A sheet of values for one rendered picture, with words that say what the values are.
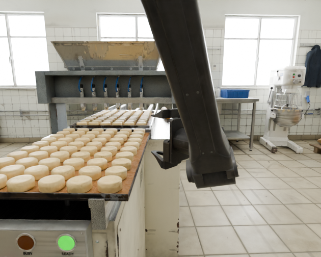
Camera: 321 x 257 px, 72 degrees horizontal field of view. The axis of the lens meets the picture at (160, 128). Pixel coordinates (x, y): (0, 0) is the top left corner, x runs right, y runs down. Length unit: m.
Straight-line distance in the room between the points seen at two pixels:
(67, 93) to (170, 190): 0.76
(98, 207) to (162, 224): 0.91
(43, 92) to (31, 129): 3.69
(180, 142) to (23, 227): 0.36
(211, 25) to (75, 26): 2.45
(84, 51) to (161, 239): 1.09
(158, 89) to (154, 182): 0.50
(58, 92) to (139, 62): 0.47
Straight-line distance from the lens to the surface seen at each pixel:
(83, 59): 1.23
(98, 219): 0.47
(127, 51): 1.17
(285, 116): 4.02
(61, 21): 4.67
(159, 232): 1.37
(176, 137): 0.49
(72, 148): 0.73
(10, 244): 0.58
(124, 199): 0.44
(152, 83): 1.18
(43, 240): 0.54
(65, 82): 1.29
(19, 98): 4.93
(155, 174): 1.20
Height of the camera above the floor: 1.12
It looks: 11 degrees down
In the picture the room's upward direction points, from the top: straight up
